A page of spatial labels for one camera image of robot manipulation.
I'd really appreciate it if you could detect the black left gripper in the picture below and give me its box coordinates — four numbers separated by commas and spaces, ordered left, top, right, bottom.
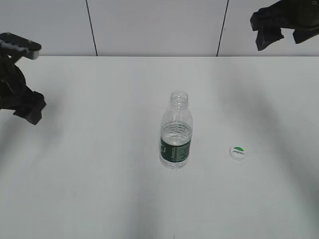
0, 53, 46, 125

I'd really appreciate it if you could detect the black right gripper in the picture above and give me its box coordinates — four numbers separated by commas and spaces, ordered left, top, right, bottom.
250, 0, 319, 51

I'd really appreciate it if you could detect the white green bottle cap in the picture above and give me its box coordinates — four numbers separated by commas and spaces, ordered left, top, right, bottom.
229, 145, 246, 162

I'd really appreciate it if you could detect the clear green-labelled water bottle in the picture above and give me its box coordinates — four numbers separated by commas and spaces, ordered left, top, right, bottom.
159, 91, 193, 170

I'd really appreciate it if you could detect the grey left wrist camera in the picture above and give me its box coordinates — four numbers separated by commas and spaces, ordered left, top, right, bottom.
0, 32, 42, 60

